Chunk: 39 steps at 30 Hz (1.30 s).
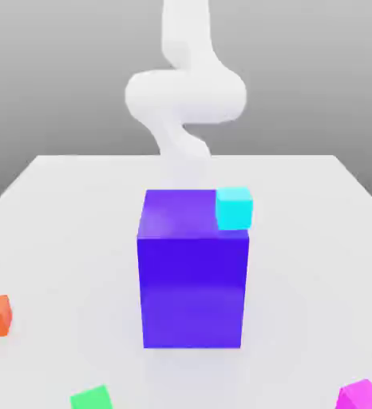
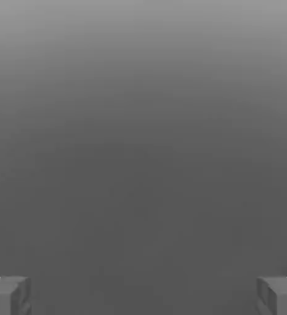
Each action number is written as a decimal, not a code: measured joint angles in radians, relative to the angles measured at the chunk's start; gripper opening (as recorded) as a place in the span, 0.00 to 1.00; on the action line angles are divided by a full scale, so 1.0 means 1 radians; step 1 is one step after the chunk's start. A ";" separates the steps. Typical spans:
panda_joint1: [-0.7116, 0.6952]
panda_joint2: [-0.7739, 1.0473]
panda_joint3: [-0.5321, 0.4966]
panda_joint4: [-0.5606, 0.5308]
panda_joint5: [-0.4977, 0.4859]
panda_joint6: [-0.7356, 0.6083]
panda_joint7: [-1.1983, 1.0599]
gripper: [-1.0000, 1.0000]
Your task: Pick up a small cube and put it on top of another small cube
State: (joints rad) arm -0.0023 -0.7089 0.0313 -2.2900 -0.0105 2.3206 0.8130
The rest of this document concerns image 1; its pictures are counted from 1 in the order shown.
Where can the small magenta cube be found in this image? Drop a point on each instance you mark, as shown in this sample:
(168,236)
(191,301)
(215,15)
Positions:
(363,396)

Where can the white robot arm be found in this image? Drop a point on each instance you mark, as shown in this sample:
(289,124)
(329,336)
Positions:
(186,96)

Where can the small cyan cube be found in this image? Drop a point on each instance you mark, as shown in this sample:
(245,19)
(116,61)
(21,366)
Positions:
(234,209)

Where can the small green cube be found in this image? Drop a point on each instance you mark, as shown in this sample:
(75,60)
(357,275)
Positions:
(91,398)

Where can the large purple box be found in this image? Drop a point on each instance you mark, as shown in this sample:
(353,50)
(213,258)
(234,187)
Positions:
(192,287)

